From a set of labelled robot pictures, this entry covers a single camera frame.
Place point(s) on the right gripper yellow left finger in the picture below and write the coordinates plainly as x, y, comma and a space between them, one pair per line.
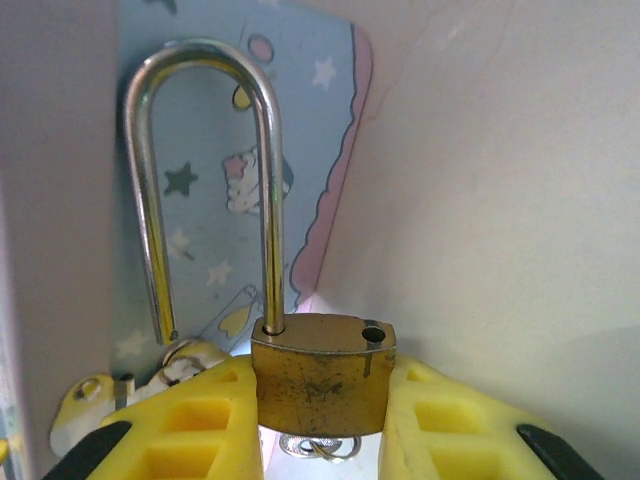
200, 425

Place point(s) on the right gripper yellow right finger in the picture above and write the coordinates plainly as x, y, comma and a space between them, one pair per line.
450, 430

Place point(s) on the brass padlock long shackle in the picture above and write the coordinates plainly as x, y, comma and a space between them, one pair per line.
320, 385

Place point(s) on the yellow white cartoon charm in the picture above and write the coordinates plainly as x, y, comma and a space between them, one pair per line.
185, 362

